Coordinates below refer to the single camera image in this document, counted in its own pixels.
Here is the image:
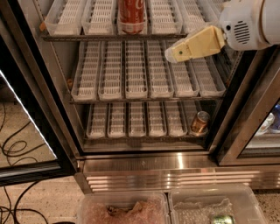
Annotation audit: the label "right clear plastic bin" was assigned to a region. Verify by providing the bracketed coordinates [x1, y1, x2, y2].
[168, 184, 268, 224]

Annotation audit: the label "stainless steel fridge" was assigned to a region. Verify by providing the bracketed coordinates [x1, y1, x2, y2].
[16, 0, 280, 195]

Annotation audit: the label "closed right fridge door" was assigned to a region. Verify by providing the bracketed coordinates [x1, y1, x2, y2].
[218, 47, 280, 166]

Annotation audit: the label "orange soda can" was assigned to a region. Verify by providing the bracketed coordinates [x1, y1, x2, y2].
[191, 111, 210, 134]

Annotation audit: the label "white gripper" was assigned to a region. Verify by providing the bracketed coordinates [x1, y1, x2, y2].
[164, 0, 270, 63]

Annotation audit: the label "black floor cables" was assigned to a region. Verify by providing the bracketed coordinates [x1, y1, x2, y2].
[0, 101, 77, 224]

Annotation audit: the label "crumpled brown paper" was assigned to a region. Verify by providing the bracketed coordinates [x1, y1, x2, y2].
[107, 201, 145, 216]

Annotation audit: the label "clear plastic bin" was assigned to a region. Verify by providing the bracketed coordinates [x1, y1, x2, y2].
[168, 184, 268, 224]
[77, 192, 171, 224]

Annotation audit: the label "green can in bin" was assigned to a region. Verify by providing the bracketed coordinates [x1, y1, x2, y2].
[211, 215, 235, 224]

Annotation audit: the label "left clear plastic bin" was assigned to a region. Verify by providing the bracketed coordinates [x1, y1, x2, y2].
[77, 192, 171, 224]

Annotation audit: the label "open glass fridge door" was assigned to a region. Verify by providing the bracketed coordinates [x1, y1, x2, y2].
[0, 0, 82, 186]

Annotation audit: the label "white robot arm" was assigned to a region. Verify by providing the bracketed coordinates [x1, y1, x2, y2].
[164, 0, 280, 63]

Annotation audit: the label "red coke can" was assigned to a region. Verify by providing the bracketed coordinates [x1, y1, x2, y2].
[117, 0, 146, 34]

